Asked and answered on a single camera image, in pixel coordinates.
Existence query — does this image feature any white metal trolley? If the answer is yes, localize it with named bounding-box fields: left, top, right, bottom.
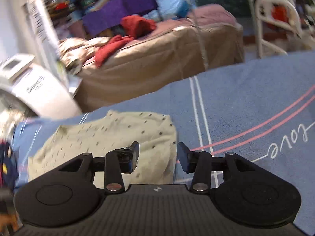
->
left=255, top=0, right=303, bottom=59

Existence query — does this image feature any beige crumpled blanket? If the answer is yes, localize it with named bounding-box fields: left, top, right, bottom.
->
left=58, top=37, right=110, bottom=75

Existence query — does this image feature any red jacket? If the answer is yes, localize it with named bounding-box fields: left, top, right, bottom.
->
left=94, top=15, right=157, bottom=68

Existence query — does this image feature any purple hanging cloth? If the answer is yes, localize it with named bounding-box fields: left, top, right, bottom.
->
left=82, top=0, right=158, bottom=36

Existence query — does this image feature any white David B machine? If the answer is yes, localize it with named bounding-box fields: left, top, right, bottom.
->
left=1, top=53, right=82, bottom=119

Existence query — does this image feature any brown covered massage bed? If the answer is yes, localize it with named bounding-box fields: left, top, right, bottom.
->
left=75, top=4, right=244, bottom=112

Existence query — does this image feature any beige polka dot shirt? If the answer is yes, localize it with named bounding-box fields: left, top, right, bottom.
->
left=28, top=110, right=177, bottom=186

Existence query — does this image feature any navy pink clothes pile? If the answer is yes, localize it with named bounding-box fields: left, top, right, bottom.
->
left=1, top=140, right=19, bottom=190

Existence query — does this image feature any blue striped bed sheet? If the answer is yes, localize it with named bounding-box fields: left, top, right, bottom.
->
left=13, top=51, right=314, bottom=235

